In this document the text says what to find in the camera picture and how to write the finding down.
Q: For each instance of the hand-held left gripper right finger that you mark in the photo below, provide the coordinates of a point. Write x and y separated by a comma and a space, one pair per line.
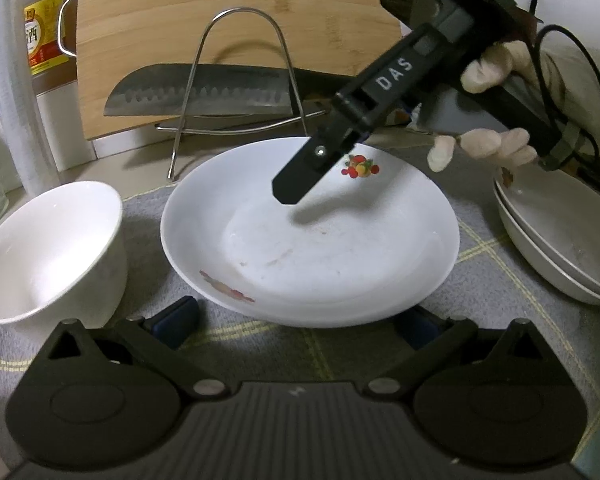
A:
420, 327

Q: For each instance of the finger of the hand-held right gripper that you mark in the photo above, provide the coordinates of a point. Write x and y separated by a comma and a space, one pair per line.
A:
310, 165

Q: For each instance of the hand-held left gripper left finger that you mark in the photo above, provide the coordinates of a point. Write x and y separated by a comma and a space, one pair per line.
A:
177, 322

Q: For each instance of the white fruit-print plate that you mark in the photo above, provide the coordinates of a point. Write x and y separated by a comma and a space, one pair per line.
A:
532, 256
330, 260

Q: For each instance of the white floral bowl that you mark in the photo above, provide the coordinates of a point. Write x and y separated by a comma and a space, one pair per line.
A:
45, 250

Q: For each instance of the stack of white plates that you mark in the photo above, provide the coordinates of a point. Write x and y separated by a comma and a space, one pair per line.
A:
555, 230

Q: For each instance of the person's right hand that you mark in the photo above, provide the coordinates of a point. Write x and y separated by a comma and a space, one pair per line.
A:
485, 72

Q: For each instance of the white seasoning bag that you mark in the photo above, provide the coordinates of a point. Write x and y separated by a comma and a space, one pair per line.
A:
402, 116

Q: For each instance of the grey checked mat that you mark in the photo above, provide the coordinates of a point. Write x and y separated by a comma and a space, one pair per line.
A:
480, 285

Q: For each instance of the brown knife block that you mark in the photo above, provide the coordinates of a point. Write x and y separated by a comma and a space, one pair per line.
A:
527, 22

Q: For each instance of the tall plastic wrap roll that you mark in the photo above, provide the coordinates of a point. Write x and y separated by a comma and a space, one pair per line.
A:
15, 85

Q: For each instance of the brown cooking wine jug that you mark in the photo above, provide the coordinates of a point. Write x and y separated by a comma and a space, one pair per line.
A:
42, 35

